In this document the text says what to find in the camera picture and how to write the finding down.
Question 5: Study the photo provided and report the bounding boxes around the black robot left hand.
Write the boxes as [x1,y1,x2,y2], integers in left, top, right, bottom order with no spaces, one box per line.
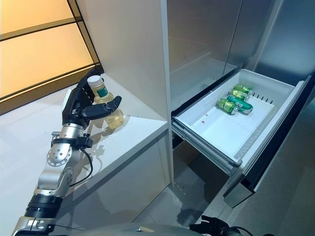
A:
[61,67,123,130]

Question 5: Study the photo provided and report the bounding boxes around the light green drink can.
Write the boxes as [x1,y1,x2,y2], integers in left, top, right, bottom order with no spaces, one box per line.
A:
[216,98,239,116]
[233,83,254,96]
[228,89,250,101]

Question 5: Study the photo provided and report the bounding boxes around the steel fronted fridge drawer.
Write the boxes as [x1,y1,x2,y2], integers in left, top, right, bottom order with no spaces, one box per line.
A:
[222,169,257,209]

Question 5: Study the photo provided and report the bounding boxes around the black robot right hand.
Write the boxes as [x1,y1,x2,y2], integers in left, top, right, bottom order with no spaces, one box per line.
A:
[190,215,231,236]

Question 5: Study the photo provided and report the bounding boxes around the grey robot body and legs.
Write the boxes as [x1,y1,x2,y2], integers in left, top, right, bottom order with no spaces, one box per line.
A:
[81,222,197,236]

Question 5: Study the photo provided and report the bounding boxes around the yellow drink bottle white cap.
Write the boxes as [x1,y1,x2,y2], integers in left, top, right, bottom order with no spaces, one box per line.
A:
[87,75,126,130]

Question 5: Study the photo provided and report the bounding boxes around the steel fridge door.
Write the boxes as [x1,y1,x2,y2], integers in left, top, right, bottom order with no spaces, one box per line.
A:
[222,0,284,77]

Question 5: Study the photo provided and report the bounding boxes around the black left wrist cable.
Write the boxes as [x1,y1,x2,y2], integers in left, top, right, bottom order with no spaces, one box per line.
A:
[68,147,94,187]

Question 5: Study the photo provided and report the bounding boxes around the steel fridge body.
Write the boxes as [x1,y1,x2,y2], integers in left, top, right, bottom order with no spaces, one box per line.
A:
[161,0,315,209]

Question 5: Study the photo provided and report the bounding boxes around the white tall cabinet panel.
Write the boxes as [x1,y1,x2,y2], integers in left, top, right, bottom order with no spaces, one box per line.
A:
[75,0,170,121]

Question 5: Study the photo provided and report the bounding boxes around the white fridge drawer dark front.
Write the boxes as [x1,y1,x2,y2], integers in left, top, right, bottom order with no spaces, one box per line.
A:
[171,68,313,194]

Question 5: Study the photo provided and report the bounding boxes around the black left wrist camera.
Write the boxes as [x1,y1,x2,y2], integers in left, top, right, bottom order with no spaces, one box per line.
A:
[75,134,94,148]

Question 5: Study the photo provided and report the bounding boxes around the orange glass window dark frame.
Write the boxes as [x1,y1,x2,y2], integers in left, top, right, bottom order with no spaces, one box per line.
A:
[0,0,103,116]

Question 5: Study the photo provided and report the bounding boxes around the dark green drink can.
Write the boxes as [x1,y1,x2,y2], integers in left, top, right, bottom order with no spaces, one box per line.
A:
[226,95,254,115]

